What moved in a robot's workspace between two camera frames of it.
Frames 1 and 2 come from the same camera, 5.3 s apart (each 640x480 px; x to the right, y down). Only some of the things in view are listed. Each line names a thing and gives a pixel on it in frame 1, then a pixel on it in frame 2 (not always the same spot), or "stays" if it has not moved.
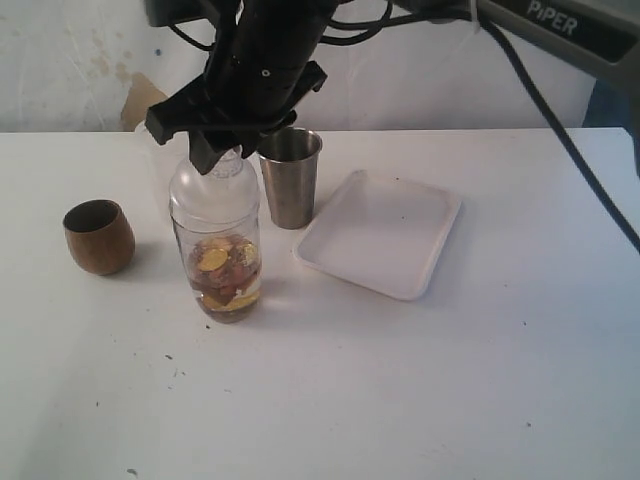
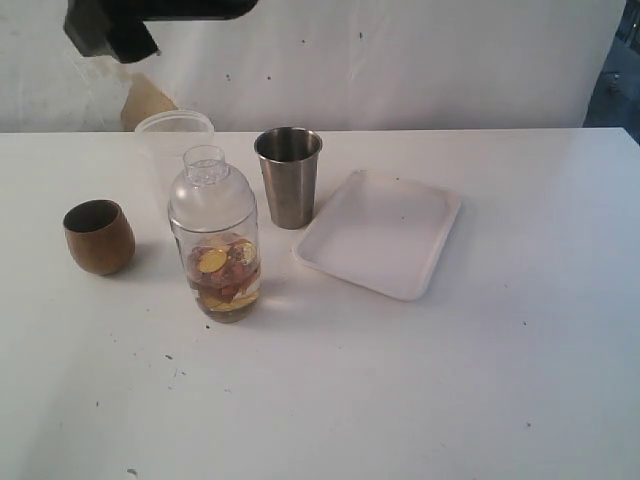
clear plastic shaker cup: [223, 266] stays
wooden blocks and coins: [225, 272] stays
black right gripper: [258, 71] -> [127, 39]
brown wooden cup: [100, 237] stays
